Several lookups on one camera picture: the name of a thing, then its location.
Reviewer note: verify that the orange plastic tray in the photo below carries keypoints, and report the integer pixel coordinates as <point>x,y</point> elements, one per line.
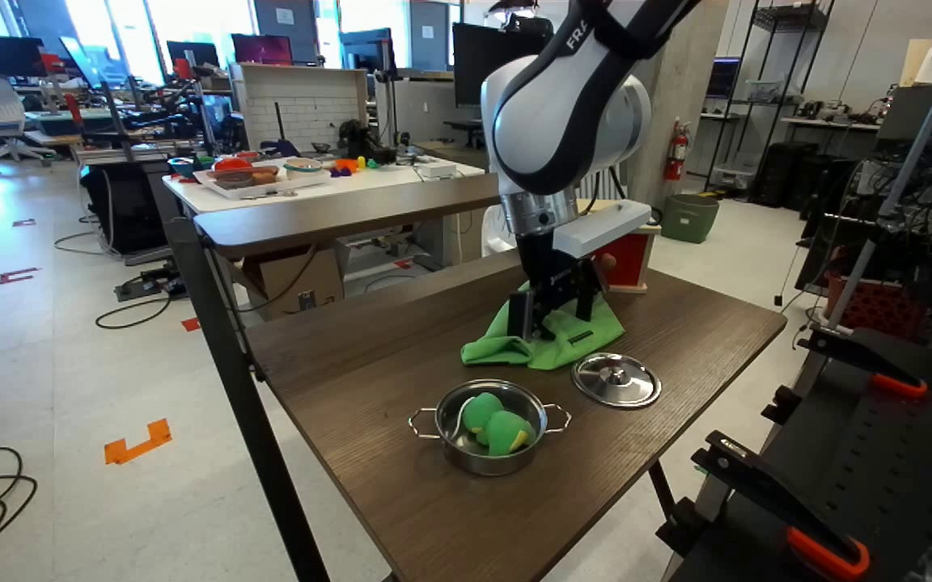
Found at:
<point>235,170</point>

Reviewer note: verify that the green storage bin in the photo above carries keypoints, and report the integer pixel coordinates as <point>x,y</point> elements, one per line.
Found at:
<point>689,217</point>

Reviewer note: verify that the black cabinet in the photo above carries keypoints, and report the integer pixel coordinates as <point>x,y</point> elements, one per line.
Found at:
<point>128,214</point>

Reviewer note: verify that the cardboard box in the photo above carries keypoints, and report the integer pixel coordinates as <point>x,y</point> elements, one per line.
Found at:
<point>299,278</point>

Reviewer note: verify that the black bag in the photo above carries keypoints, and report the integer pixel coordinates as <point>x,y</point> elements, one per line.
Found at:
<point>361,144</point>

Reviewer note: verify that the black workbench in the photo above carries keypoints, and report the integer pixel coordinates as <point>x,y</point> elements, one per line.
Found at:
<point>896,485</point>

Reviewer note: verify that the white table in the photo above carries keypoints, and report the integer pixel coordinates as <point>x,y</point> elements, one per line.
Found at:
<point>305,185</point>

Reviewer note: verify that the computer monitor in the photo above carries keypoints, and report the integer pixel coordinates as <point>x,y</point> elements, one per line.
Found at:
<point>263,50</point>
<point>368,50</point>
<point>196,55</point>
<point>0,54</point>

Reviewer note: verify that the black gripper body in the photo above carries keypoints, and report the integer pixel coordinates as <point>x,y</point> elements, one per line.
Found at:
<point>552,278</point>

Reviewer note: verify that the grey metal pole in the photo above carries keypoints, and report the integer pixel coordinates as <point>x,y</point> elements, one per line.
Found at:
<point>920,141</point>

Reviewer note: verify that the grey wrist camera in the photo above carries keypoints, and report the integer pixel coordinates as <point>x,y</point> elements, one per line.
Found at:
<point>605,227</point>

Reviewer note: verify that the cream wooden box red panel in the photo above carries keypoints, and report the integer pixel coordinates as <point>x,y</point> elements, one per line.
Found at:
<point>625,263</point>

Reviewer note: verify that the black power strip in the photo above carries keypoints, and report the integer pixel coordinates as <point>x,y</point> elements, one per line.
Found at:
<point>145,283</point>

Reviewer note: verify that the green towel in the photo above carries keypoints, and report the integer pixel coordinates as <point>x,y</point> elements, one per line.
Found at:
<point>564,341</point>

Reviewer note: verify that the white pegboard partition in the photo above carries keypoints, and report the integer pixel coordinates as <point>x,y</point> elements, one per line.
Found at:
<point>309,108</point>

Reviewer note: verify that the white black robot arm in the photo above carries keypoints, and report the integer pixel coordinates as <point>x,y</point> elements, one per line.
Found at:
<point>564,108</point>

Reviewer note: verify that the red plastic crate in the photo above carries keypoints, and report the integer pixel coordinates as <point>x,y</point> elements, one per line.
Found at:
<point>870,310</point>

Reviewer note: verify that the round silver pot lid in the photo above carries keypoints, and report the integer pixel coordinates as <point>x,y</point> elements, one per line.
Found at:
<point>616,383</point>

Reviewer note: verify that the black table leg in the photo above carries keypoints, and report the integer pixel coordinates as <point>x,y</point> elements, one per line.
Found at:
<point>239,375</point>

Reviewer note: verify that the black metal shelving rack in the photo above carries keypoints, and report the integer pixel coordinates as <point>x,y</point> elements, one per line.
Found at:
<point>800,120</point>

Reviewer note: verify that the red fire extinguisher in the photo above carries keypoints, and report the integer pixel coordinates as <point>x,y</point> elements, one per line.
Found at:
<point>678,155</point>

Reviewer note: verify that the large black monitor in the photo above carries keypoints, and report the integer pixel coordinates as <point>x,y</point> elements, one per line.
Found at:
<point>483,59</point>

